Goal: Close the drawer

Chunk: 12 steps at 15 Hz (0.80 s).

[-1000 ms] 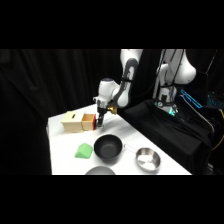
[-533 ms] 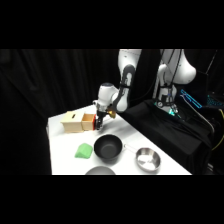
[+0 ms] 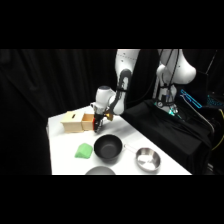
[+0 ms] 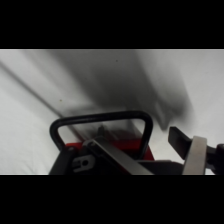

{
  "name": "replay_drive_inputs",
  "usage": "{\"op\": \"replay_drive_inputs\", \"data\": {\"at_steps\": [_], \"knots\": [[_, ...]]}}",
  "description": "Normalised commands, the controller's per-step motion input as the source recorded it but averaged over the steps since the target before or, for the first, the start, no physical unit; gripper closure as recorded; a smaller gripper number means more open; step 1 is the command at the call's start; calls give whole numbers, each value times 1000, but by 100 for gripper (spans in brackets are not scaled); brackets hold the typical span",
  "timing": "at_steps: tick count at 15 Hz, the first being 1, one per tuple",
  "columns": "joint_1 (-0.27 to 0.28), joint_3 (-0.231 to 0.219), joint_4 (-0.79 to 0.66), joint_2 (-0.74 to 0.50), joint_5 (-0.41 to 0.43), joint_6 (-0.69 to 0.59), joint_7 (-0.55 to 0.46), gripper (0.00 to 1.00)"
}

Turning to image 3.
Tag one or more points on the light wooden drawer box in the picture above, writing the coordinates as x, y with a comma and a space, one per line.
72, 121

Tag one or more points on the yellowish wrist camera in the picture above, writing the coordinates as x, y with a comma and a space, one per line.
109, 115

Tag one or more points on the green cloth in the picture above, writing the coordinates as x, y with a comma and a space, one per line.
84, 151

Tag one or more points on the black bowl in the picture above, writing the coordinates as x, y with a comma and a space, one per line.
107, 146

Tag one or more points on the grey plate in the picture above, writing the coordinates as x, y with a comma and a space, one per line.
100, 171

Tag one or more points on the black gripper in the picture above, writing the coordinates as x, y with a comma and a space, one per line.
99, 119

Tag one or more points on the black cloth-covered robot stand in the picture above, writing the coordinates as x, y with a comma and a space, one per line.
166, 133

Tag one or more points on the wooden drawer with orange front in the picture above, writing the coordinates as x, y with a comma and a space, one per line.
88, 122

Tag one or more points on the black curtain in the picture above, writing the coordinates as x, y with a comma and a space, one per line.
33, 83

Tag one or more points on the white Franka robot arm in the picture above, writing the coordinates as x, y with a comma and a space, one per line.
125, 66

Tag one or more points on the screen with blue glow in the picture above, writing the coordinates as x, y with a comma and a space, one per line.
191, 98

